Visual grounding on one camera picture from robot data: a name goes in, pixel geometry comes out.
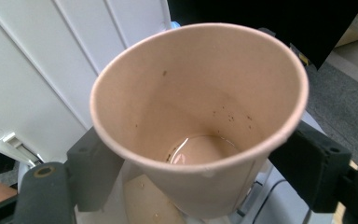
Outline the black stand base striped tape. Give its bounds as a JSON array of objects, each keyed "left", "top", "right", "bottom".
[{"left": 288, "top": 42, "right": 312, "bottom": 68}]

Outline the brown paper cup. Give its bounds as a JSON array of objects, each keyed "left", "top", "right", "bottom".
[{"left": 89, "top": 21, "right": 310, "bottom": 220}]

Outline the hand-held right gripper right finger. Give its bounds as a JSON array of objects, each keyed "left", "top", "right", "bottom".
[{"left": 268, "top": 119, "right": 352, "bottom": 215}]

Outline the black curtain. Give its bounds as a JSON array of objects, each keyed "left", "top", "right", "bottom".
[{"left": 167, "top": 0, "right": 358, "bottom": 71}]

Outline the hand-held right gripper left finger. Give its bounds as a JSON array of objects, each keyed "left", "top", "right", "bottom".
[{"left": 66, "top": 125, "right": 126, "bottom": 213}]

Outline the white trash can grey lid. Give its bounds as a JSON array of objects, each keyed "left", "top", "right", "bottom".
[{"left": 0, "top": 0, "right": 338, "bottom": 224}]

